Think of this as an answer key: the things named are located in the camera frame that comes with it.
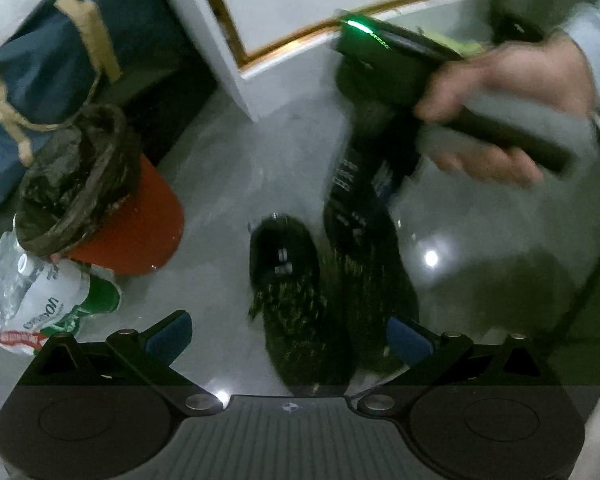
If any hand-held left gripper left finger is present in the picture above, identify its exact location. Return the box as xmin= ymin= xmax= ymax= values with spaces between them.
xmin=15 ymin=310 xmax=231 ymax=417

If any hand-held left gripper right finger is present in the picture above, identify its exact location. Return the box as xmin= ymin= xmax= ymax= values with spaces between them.
xmin=358 ymin=314 xmax=566 ymax=417

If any black mesh running shoe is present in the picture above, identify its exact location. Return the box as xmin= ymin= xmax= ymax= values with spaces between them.
xmin=248 ymin=214 xmax=356 ymax=386
xmin=322 ymin=155 xmax=421 ymax=376

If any green slide sandal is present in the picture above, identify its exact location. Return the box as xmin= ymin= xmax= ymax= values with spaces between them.
xmin=417 ymin=29 xmax=486 ymax=58

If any person's right hand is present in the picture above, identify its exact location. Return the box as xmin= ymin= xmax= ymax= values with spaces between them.
xmin=414 ymin=37 xmax=600 ymax=188

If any green plastic bottle white label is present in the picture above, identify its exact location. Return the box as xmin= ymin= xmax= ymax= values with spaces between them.
xmin=17 ymin=259 xmax=123 ymax=336

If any red trash bin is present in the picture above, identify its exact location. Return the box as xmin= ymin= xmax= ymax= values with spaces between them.
xmin=67 ymin=152 xmax=186 ymax=277

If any red label wrapper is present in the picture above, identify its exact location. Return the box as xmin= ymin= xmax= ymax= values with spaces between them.
xmin=0 ymin=327 xmax=51 ymax=357

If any crushed clear plastic bottle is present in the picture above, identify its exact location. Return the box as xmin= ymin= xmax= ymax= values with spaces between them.
xmin=0 ymin=230 xmax=38 ymax=336

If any black trash bag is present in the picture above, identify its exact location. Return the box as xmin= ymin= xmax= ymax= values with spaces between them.
xmin=15 ymin=104 xmax=143 ymax=257

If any blue bag with tan straps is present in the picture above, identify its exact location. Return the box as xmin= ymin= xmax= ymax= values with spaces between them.
xmin=0 ymin=0 xmax=216 ymax=211

